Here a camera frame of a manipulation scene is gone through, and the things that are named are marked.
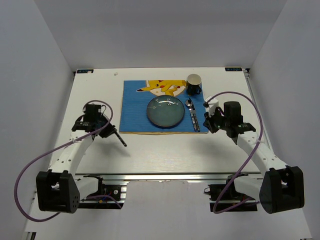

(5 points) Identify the dark blue paper cup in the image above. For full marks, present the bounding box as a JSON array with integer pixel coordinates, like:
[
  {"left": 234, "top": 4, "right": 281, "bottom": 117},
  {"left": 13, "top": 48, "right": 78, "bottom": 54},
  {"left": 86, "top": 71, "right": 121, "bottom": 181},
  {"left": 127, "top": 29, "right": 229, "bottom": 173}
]
[{"left": 186, "top": 73, "right": 202, "bottom": 96}]

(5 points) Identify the blue corner label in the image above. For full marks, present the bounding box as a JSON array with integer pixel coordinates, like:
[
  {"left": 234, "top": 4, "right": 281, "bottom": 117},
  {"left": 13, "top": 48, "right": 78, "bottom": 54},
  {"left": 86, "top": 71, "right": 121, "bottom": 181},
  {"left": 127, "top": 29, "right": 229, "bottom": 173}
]
[
  {"left": 76, "top": 69, "right": 94, "bottom": 74},
  {"left": 224, "top": 67, "right": 243, "bottom": 72}
]

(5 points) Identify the left blue corner label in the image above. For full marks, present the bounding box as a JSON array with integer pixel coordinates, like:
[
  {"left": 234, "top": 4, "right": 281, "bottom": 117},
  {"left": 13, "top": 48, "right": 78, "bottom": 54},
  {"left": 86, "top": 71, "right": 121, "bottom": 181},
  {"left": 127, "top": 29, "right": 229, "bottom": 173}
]
[{"left": 76, "top": 69, "right": 94, "bottom": 74}]

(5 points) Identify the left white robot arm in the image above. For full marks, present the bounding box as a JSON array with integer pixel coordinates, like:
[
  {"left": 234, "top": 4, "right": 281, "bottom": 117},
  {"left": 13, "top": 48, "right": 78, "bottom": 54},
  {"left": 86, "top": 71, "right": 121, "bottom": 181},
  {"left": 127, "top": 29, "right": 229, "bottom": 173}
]
[{"left": 36, "top": 104, "right": 114, "bottom": 214}]

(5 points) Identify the spoon with black handle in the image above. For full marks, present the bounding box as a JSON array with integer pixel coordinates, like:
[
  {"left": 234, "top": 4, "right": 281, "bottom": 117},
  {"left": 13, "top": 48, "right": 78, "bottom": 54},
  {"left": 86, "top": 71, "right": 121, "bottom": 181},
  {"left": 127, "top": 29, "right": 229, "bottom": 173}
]
[{"left": 185, "top": 98, "right": 200, "bottom": 132}]

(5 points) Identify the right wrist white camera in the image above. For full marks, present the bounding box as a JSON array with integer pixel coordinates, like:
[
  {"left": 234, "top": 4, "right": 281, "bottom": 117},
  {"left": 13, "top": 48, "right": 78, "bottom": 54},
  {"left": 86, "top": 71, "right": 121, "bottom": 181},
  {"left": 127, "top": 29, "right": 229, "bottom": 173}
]
[{"left": 203, "top": 96, "right": 219, "bottom": 117}]

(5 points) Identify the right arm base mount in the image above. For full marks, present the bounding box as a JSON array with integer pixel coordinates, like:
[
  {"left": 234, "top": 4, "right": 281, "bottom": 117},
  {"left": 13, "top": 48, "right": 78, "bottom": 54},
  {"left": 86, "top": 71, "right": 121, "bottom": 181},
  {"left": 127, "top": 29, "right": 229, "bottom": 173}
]
[{"left": 203, "top": 179, "right": 258, "bottom": 213}]

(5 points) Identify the knife with black handle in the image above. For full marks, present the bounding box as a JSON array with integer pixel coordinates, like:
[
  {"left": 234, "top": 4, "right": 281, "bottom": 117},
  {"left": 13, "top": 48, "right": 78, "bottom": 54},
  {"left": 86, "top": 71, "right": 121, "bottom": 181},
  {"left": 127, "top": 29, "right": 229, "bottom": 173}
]
[{"left": 188, "top": 98, "right": 201, "bottom": 132}]

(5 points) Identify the blue pikachu placemat cloth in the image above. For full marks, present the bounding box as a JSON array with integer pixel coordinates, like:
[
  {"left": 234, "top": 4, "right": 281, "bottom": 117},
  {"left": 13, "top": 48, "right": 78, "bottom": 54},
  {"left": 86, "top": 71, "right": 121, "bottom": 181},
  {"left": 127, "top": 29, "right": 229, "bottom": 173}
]
[{"left": 119, "top": 80, "right": 208, "bottom": 135}]

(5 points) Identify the right blue corner label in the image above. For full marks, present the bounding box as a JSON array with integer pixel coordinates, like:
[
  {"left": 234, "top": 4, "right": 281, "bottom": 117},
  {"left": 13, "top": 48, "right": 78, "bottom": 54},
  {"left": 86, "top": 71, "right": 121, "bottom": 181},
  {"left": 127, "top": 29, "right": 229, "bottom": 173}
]
[{"left": 224, "top": 67, "right": 243, "bottom": 72}]

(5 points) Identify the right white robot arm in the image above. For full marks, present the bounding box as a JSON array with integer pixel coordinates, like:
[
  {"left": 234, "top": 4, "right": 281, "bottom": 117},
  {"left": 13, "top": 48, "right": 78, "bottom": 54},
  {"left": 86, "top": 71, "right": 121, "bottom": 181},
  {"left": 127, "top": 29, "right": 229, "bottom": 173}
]
[{"left": 203, "top": 99, "right": 305, "bottom": 214}]

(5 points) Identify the teal ceramic plate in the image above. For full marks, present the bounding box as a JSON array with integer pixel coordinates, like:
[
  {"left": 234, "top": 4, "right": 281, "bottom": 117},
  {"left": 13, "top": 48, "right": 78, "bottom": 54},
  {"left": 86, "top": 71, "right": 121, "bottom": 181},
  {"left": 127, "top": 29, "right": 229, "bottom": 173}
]
[{"left": 146, "top": 95, "right": 186, "bottom": 129}]

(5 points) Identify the fork with black handle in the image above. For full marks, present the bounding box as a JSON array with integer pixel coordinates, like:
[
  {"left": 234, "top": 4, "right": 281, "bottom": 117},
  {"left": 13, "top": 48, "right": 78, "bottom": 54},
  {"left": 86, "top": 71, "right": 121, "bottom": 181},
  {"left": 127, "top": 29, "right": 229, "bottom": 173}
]
[{"left": 114, "top": 131, "right": 127, "bottom": 147}]

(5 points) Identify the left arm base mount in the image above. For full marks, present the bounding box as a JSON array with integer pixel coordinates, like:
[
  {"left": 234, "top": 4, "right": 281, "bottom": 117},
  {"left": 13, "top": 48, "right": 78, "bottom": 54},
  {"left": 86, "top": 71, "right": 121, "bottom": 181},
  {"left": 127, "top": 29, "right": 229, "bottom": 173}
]
[{"left": 76, "top": 175, "right": 127, "bottom": 210}]

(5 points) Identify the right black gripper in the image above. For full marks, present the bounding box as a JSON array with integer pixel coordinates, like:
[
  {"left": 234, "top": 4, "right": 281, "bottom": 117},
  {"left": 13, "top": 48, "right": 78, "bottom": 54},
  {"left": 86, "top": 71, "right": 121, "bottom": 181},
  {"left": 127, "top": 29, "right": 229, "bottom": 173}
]
[{"left": 203, "top": 107, "right": 230, "bottom": 134}]

